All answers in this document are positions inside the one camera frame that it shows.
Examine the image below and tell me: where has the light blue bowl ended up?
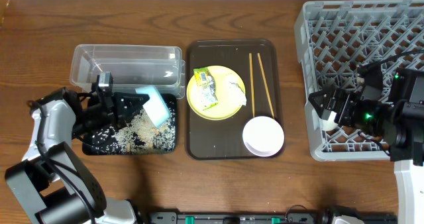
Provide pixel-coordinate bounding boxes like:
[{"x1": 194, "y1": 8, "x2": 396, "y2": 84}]
[{"x1": 135, "y1": 85, "x2": 171, "y2": 128}]

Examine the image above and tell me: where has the wooden chopstick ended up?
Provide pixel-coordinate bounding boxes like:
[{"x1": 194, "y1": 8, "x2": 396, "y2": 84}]
[
  {"x1": 248, "y1": 53, "x2": 255, "y2": 118},
  {"x1": 257, "y1": 53, "x2": 275, "y2": 119}
]

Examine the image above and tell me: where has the pink bowl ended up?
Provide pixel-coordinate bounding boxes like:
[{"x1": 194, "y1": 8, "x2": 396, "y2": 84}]
[{"x1": 242, "y1": 116, "x2": 285, "y2": 157}]

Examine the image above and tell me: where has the green snack wrapper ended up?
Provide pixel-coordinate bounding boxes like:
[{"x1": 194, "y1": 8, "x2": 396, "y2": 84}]
[{"x1": 193, "y1": 67, "x2": 218, "y2": 110}]

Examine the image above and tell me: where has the white tissue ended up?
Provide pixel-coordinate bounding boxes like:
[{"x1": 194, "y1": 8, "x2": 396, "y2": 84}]
[{"x1": 225, "y1": 74, "x2": 246, "y2": 106}]

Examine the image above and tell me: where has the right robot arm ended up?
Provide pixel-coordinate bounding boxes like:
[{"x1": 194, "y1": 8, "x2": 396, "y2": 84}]
[{"x1": 308, "y1": 67, "x2": 423, "y2": 223}]

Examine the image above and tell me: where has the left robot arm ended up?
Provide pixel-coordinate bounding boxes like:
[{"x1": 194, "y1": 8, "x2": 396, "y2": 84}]
[{"x1": 5, "y1": 87, "x2": 148, "y2": 223}]

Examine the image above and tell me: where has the black waste tray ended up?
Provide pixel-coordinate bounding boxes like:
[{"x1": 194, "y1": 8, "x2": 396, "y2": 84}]
[{"x1": 81, "y1": 93, "x2": 178, "y2": 156}]

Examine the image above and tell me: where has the grey dishwasher rack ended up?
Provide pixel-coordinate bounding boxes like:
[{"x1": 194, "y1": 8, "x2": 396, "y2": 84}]
[{"x1": 294, "y1": 0, "x2": 423, "y2": 162}]

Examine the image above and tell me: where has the spilled rice pile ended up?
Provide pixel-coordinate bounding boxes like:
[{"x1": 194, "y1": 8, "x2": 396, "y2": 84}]
[{"x1": 89, "y1": 99, "x2": 176, "y2": 154}]

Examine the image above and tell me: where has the clear plastic bin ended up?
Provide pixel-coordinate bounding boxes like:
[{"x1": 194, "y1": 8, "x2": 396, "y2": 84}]
[{"x1": 70, "y1": 44, "x2": 186, "y2": 99}]

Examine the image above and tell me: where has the dark brown serving tray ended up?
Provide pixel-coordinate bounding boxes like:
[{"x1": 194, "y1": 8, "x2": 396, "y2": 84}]
[{"x1": 185, "y1": 39, "x2": 283, "y2": 160}]

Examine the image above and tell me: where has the yellow round plate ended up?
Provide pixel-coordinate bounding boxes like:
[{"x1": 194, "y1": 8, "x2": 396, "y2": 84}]
[{"x1": 187, "y1": 66, "x2": 246, "y2": 121}]

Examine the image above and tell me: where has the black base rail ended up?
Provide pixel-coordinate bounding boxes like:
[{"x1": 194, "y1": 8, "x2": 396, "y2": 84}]
[{"x1": 144, "y1": 205, "x2": 398, "y2": 224}]

